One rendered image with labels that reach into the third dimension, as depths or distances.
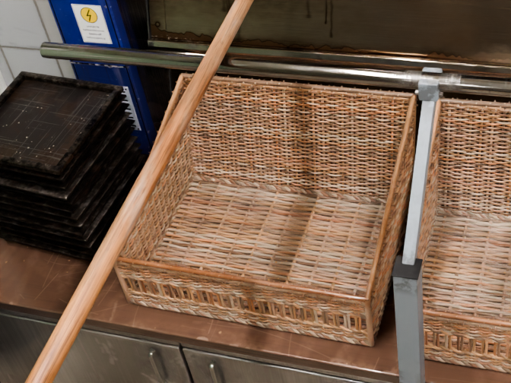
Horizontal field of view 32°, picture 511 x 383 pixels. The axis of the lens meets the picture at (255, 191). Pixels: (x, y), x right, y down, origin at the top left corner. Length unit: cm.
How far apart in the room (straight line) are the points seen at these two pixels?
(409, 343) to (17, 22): 123
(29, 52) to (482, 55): 110
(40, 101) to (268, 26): 55
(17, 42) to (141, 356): 83
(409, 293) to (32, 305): 93
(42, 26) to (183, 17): 39
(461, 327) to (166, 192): 76
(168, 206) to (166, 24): 41
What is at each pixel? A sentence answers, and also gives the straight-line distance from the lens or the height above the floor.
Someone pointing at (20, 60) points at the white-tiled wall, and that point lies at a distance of 237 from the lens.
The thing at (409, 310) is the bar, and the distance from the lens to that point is 154.
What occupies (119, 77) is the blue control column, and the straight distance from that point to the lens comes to 220.
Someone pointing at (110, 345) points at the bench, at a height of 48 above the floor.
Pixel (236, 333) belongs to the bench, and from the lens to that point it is 190.
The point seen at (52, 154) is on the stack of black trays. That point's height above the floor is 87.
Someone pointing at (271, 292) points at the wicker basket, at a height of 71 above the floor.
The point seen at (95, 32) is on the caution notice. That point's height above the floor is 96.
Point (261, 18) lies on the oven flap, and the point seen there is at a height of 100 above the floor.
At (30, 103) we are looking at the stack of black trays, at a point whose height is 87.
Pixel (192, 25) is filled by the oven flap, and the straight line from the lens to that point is 204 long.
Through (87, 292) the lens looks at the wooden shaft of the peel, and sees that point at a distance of 122.
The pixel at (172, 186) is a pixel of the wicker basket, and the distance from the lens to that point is 212.
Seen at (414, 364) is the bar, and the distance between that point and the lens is 167.
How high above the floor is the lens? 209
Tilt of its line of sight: 44 degrees down
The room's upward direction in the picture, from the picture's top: 12 degrees counter-clockwise
